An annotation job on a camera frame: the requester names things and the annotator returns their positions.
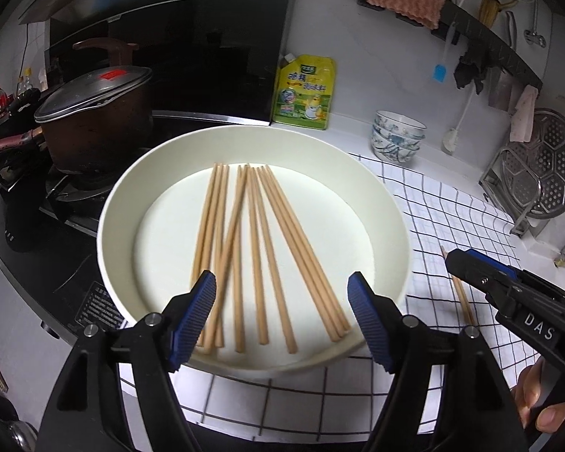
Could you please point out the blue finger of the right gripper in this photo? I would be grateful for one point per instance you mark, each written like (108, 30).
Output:
(482, 276)
(492, 261)

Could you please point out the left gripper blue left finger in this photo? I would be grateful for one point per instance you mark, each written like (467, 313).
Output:
(187, 316)

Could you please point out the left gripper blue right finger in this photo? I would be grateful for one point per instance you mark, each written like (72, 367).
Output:
(376, 317)

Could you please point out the person right hand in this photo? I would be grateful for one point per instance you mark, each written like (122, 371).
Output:
(527, 393)

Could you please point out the steel dish rack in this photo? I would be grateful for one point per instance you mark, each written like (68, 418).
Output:
(510, 184)

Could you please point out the black white grid mat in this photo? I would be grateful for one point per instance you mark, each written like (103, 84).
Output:
(327, 391)

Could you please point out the round steel steamer tray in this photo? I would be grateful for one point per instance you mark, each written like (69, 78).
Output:
(545, 155)

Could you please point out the cream oval basin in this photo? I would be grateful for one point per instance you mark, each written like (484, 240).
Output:
(178, 159)

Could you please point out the pink hanging towel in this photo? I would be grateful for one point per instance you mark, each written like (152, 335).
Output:
(522, 121)

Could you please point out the bottom porcelain bowl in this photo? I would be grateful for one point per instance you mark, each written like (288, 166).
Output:
(386, 150)

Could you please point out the porcelain bowl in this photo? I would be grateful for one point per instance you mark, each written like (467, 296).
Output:
(386, 150)
(401, 124)
(408, 141)

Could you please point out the black gas stove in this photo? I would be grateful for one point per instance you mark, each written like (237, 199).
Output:
(49, 221)

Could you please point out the middle porcelain bowl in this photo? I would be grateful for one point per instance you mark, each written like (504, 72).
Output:
(408, 141)

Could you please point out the top porcelain bowl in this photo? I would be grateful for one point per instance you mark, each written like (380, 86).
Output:
(401, 124)

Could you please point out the blue silicone brush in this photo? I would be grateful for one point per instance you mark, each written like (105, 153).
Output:
(440, 70)

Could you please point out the dark cooking pot with lid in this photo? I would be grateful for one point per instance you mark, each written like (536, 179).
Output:
(96, 120)

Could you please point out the black hanging cloth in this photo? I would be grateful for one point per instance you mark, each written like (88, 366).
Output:
(472, 68)

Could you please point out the yellow seasoning pouch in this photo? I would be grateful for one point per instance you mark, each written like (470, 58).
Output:
(304, 91)

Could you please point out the black wall hook rail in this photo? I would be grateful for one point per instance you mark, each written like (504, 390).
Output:
(468, 26)

